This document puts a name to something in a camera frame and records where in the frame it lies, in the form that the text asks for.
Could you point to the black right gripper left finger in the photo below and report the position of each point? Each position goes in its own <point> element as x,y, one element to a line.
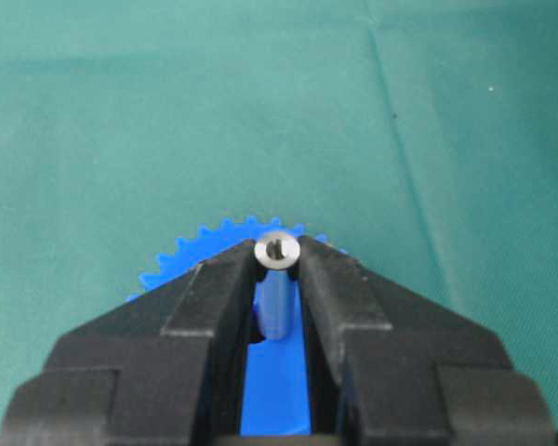
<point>164,369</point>

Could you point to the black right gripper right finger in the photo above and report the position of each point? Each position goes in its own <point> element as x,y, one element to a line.
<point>386,366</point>

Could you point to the metal shaft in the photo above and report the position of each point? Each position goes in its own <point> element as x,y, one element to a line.
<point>277,250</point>

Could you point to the green table mat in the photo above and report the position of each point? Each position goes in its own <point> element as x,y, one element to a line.
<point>419,136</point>

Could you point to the blue plastic gear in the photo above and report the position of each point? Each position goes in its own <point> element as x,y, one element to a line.
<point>275,401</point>

